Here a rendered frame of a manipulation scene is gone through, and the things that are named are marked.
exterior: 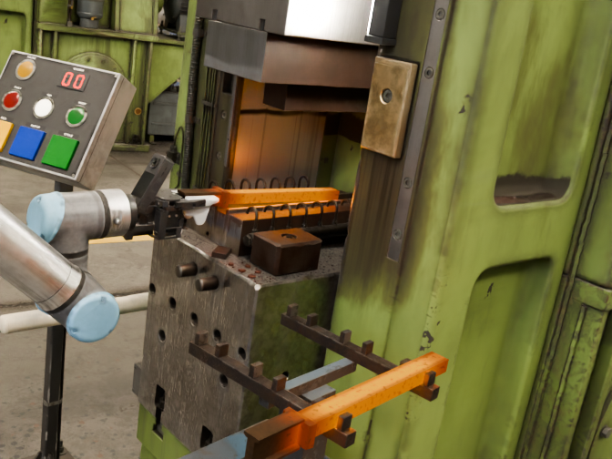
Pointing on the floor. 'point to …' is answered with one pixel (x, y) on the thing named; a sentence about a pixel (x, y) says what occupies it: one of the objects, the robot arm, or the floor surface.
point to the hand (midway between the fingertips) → (211, 195)
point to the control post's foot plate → (52, 453)
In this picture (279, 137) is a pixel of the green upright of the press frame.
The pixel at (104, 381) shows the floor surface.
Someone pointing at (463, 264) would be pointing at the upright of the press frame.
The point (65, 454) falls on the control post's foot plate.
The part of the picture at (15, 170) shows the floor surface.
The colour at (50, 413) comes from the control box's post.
